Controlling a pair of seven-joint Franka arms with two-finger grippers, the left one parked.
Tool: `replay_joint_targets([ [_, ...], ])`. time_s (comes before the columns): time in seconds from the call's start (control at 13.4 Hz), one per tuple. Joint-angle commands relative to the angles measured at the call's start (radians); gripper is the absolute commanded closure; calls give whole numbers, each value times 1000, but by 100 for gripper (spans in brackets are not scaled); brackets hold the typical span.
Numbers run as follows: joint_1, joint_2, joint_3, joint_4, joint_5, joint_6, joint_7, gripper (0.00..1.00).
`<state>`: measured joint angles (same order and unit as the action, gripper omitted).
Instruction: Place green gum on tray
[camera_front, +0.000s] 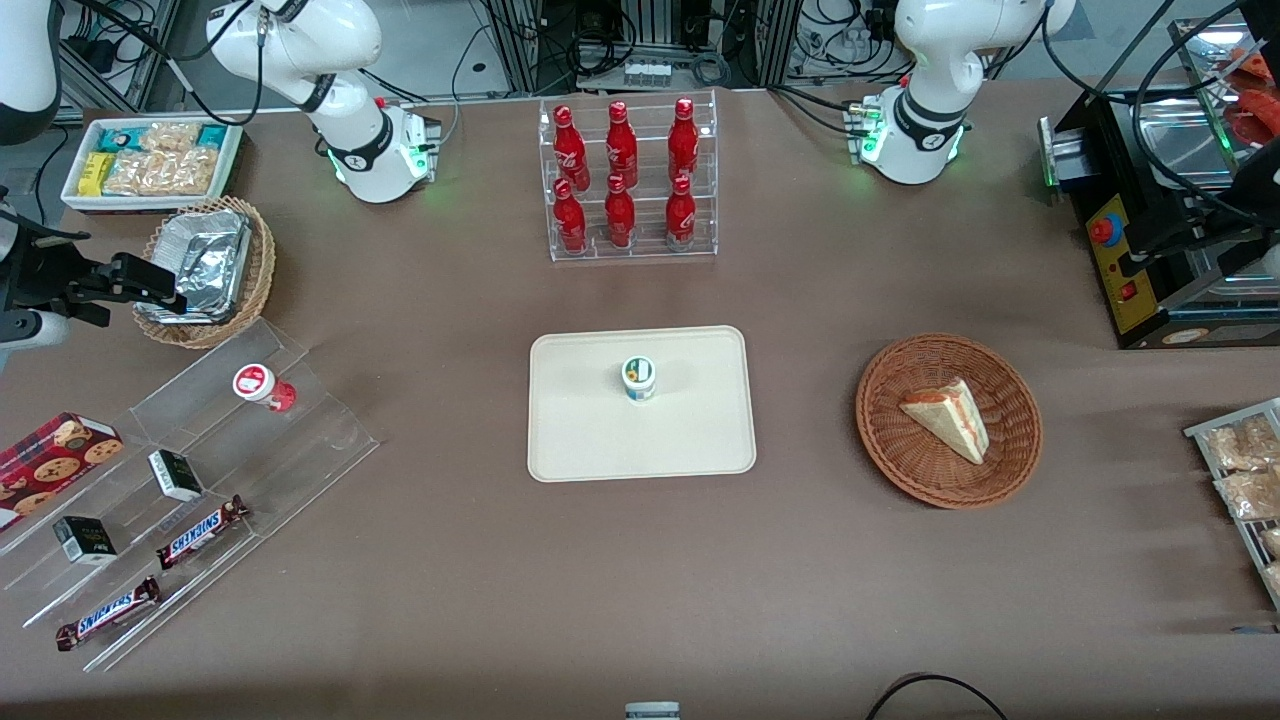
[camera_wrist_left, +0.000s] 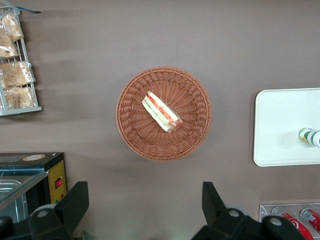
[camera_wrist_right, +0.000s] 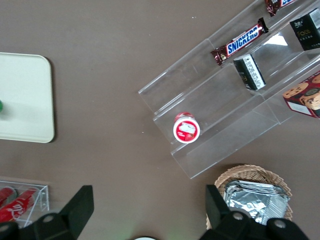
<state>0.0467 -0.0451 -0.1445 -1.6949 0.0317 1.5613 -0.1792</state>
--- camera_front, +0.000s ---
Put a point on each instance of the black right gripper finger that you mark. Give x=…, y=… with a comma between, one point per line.
x=145, y=298
x=150, y=272

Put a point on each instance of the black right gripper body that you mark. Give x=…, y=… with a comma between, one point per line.
x=42, y=272

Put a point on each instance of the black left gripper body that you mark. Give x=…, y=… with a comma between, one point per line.
x=1222, y=222

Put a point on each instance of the green gum bottle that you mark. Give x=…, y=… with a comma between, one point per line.
x=639, y=378

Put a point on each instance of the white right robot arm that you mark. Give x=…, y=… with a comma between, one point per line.
x=352, y=130

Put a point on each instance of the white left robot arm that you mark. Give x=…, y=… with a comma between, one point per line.
x=925, y=120

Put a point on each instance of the aluminium foil tray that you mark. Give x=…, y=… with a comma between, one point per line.
x=215, y=255

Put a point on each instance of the red gum bottle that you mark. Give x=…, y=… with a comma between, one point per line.
x=262, y=385

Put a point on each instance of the beige plastic tray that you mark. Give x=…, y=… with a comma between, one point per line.
x=700, y=430

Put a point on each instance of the clear cracker bag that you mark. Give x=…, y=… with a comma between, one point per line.
x=135, y=172
x=170, y=136
x=190, y=170

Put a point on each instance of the yellow snack pack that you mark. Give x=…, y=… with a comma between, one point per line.
x=95, y=174

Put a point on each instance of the light wicker basket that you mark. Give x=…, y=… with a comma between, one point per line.
x=262, y=262

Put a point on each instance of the black sealing machine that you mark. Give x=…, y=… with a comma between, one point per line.
x=1130, y=150

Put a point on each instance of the teal snack pack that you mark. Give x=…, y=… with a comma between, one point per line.
x=118, y=139

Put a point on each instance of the white snack bin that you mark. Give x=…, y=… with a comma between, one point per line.
x=230, y=160

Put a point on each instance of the small black box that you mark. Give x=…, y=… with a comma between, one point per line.
x=176, y=475
x=84, y=540

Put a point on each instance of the red cookie box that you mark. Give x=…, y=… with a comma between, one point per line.
x=50, y=465

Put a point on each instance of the clear acrylic stepped shelf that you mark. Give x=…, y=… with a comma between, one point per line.
x=300, y=440

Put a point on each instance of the snickers bar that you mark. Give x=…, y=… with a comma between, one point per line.
x=200, y=532
x=108, y=613

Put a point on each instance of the clear snack bag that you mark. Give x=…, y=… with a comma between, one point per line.
x=1250, y=493
x=1240, y=443

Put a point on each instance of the wrapped triangle sandwich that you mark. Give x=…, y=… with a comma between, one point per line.
x=950, y=418

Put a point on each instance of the red cola bottle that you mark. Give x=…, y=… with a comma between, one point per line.
x=570, y=150
x=570, y=222
x=683, y=140
x=681, y=218
x=620, y=218
x=621, y=145

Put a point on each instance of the round brown wicker basket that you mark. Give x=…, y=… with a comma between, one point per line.
x=900, y=450

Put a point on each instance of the clear acrylic bottle rack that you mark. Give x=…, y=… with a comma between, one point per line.
x=628, y=255

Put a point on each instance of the white power strip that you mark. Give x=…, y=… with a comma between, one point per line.
x=647, y=73

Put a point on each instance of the small grey device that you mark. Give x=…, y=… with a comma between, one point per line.
x=652, y=711

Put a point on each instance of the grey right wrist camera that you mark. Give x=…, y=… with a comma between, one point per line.
x=28, y=327

